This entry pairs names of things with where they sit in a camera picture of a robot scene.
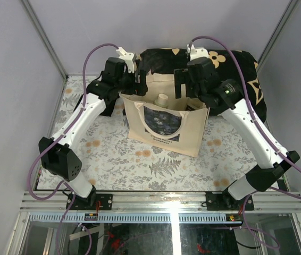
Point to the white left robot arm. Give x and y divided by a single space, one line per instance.
58 152

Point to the floral table cloth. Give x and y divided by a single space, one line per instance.
112 161

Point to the green bottle cream cap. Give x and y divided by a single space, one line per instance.
161 100

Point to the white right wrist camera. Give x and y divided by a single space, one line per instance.
196 52

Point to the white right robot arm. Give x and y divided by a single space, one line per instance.
226 97

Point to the black floral plush pillow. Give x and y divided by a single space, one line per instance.
165 61

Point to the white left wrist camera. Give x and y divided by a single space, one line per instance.
129 59

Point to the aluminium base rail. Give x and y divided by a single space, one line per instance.
156 207

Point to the beige canvas tote bag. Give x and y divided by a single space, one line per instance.
172 128

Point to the clear beige bottle black cap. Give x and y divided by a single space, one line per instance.
192 107

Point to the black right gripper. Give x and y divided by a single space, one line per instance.
181 76

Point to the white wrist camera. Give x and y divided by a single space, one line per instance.
196 52
129 59

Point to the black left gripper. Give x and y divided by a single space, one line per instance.
138 88

